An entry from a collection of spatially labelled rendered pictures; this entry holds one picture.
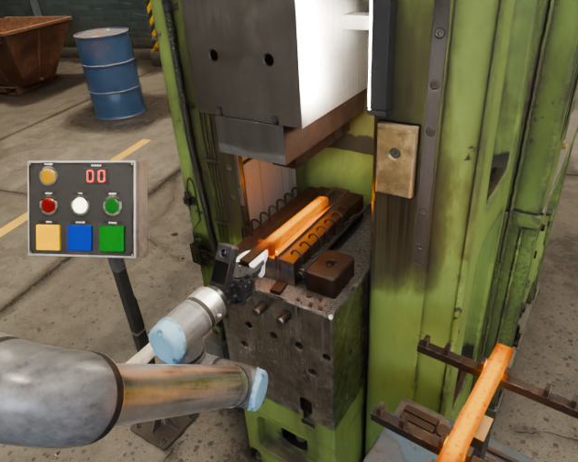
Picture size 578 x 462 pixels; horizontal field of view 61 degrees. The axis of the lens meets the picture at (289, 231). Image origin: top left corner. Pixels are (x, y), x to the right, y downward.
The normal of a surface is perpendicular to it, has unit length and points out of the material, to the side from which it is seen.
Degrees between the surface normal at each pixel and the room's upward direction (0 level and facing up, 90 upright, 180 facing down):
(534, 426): 0
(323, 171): 90
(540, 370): 0
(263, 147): 90
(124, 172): 60
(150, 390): 76
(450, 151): 90
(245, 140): 90
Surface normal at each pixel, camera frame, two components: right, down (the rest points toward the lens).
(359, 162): -0.54, 0.48
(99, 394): 0.77, -0.29
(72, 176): -0.15, 0.04
